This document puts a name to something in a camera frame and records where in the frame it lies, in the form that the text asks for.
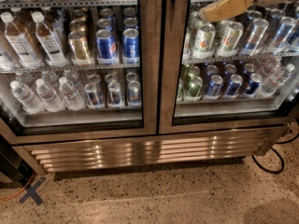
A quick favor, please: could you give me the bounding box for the green soda can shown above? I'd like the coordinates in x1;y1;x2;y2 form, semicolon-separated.
184;77;203;101

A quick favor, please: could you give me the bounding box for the black power cable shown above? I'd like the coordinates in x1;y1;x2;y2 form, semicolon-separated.
251;121;299;175

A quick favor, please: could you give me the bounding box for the blue pepsi can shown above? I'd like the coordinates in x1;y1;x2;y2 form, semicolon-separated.
96;29;118;64
122;28;140;63

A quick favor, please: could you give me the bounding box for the red bull can left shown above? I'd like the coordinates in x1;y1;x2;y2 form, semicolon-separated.
84;83;105;109

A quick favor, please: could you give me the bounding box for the blue pepsi can left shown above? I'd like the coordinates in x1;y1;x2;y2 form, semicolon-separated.
96;29;118;64

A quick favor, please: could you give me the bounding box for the glass fridge door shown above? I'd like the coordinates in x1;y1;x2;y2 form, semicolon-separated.
160;0;299;133
0;0;162;146

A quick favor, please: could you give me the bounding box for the white 7up can left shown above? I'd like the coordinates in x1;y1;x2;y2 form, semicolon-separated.
192;22;216;59

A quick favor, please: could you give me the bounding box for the silver blue can far right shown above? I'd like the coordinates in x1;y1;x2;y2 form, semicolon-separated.
265;16;296;53

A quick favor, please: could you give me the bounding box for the red bull can right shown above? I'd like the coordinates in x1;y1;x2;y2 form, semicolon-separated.
128;81;141;106

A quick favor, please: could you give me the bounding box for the blue pepsi can right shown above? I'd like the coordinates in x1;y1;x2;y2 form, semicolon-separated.
122;28;140;63

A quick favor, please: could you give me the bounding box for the blue can lower right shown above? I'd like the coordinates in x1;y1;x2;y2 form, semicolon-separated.
243;73;263;96

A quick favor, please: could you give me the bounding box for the white 7up can right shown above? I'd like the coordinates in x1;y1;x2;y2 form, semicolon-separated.
216;21;243;57

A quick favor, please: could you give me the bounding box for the blue tape cross marker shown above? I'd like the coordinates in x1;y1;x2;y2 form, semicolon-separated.
19;176;46;205

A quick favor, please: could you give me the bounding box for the water bottle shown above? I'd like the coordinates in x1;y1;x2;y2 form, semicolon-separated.
59;77;84;111
10;80;45;114
36;78;64;112

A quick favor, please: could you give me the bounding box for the blue can lower left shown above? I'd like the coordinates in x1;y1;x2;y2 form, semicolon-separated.
205;75;223;99

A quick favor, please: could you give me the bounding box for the gold soda can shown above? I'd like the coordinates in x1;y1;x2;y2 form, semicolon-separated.
68;32;94;66

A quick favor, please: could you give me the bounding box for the orange extension cable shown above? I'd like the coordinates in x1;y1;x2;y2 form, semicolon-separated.
0;171;36;203

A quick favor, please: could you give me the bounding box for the red bull can middle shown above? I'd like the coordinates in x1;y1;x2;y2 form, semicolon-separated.
107;81;124;107

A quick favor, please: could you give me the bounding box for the blue can lower middle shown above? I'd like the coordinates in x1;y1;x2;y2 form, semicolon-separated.
224;74;243;97

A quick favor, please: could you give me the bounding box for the tea bottle white cap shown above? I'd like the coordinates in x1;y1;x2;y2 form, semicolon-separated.
32;11;67;67
1;12;43;69

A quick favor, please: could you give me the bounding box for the water bottle right compartment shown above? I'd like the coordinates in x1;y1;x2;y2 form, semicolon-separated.
260;63;295;97

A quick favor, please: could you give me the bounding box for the water bottle middle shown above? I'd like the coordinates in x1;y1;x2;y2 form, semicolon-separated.
36;78;64;112

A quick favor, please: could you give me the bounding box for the red bull can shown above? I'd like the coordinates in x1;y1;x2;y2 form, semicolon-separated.
107;81;124;107
84;83;105;109
128;81;141;106

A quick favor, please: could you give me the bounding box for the water bottle right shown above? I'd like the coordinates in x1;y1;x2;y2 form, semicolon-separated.
59;77;84;111

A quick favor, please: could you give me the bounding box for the white 7up can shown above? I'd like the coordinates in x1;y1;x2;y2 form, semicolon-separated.
216;21;243;57
192;22;216;59

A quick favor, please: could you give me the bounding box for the silver blue energy can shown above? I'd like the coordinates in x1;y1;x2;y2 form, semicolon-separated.
241;19;269;55

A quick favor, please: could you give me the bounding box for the stainless steel fridge base grille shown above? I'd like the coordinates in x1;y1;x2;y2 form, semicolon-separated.
15;124;288;175

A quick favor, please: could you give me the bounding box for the tea bottle white cap right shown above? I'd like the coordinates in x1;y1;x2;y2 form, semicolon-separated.
32;11;67;67

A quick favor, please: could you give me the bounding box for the tea bottle white cap left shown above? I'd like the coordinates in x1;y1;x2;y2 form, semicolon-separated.
1;12;43;69

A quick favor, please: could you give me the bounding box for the water bottle left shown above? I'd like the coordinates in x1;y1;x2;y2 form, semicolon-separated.
10;80;45;114

